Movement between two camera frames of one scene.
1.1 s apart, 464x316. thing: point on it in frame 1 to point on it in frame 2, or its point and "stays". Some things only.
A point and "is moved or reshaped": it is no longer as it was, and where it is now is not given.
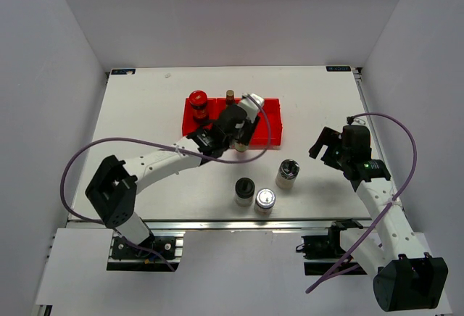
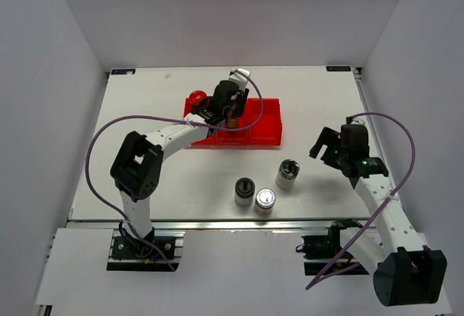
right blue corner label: x=338 y=68 stays
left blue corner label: x=123 y=72 stays
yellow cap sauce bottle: x=241 y=147 is moved or reshaped
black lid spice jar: x=244 y=192 stays
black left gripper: x=249 y=127 to x=241 y=97
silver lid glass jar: x=264 y=200 stays
